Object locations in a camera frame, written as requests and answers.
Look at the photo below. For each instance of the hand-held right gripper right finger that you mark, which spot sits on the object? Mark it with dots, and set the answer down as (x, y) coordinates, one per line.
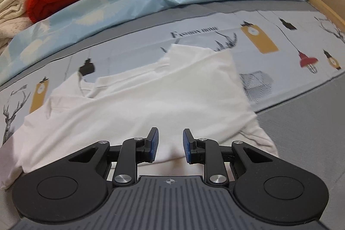
(187, 147)

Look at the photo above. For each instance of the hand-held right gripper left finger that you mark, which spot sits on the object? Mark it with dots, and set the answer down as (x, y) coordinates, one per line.
(153, 144)

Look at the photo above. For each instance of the white garment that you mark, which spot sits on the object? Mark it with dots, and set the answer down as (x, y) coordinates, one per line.
(161, 100)

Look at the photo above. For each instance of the grey deer print bed sheet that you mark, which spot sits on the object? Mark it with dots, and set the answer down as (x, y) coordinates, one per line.
(296, 125)

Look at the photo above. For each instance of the cream folded blanket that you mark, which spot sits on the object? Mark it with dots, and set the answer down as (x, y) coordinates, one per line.
(13, 17)

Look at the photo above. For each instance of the wooden bed frame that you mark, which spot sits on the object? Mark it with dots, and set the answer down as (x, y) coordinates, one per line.
(323, 7)

